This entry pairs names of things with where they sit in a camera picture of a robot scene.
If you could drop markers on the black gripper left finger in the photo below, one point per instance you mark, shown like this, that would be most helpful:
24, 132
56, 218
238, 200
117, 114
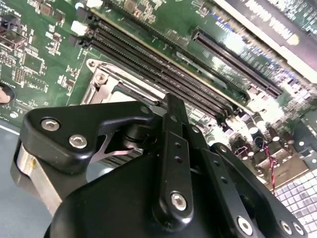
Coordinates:
62, 129

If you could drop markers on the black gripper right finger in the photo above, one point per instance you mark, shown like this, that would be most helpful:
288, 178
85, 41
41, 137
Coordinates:
220, 171

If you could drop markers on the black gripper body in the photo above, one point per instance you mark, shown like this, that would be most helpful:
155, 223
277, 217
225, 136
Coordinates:
119, 203

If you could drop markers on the metal socket cover frame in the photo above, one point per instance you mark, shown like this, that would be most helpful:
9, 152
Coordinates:
107, 95

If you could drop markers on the thin metal locking lever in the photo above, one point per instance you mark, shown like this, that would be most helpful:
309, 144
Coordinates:
133, 80

